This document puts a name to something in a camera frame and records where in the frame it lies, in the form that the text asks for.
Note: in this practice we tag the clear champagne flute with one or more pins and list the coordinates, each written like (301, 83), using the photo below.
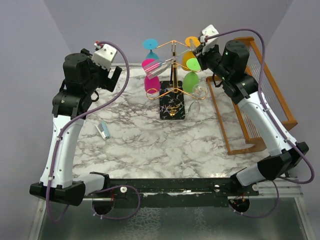
(199, 92)

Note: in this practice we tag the wooden tiered shelf rack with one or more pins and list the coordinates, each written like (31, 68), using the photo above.
(244, 91)

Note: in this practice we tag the blue wine glass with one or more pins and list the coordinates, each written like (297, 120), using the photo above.
(151, 44)

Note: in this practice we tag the gold wine glass rack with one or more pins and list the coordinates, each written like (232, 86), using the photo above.
(174, 102)

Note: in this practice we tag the green wine glass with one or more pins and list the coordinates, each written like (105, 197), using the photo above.
(191, 79)

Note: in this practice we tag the pink wine glass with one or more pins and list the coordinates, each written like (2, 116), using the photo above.
(151, 85)

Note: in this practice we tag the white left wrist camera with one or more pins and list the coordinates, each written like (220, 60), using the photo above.
(104, 55)

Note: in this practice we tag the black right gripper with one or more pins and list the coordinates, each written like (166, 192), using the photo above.
(201, 57)

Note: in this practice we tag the orange wine glass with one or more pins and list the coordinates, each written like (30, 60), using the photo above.
(189, 55)

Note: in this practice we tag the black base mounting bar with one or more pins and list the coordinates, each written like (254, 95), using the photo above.
(173, 192)

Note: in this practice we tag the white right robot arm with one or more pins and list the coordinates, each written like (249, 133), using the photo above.
(270, 168)

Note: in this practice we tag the aluminium extrusion rail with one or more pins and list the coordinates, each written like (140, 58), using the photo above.
(285, 189)

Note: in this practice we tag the clear wine glass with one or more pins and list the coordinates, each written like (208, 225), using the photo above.
(158, 66)

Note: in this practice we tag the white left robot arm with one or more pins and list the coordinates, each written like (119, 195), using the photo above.
(57, 183)

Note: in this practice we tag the small blue white card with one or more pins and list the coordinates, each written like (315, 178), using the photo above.
(103, 130)

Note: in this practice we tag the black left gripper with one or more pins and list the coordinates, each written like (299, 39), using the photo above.
(108, 83)

